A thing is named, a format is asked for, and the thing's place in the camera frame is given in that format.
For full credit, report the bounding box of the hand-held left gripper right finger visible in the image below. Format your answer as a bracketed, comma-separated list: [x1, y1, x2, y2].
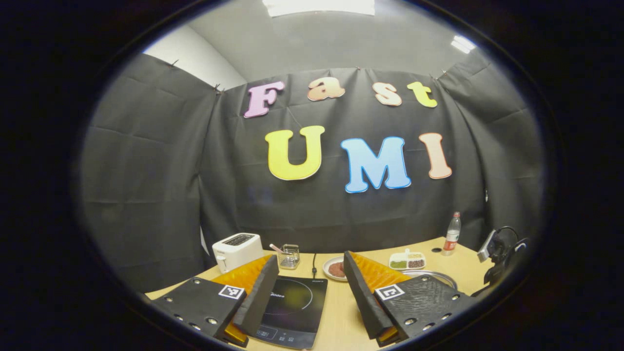
[344, 251, 476, 348]

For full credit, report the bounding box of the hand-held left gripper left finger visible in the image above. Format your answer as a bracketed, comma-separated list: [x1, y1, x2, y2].
[151, 254, 279, 348]

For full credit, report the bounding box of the black induction cooktop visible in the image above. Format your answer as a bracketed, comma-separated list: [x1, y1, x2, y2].
[246, 275, 328, 350]

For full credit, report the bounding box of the stainless steel pot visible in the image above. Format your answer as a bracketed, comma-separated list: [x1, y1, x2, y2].
[400, 270, 458, 291]

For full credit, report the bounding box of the white round plate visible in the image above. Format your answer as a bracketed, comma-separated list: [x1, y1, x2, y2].
[323, 256, 348, 282]

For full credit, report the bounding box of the clear plastic water bottle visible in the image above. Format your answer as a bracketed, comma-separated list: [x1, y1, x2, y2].
[441, 212, 462, 256]

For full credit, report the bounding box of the white toaster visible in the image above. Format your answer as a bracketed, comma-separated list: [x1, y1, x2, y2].
[212, 233, 264, 273]

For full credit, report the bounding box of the white divided dish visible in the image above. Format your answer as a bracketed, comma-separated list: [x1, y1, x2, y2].
[389, 249, 427, 271]

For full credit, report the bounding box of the black backdrop cloth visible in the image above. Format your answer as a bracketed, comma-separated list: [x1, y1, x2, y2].
[80, 49, 544, 293]

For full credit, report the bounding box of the small ceiling light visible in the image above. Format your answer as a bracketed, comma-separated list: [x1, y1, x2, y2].
[451, 35, 476, 54]

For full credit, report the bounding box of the long ceiling light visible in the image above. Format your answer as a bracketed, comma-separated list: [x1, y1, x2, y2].
[262, 0, 376, 18]

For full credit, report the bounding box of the wire mesh basket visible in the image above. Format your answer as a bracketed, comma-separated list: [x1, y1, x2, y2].
[278, 244, 300, 270]

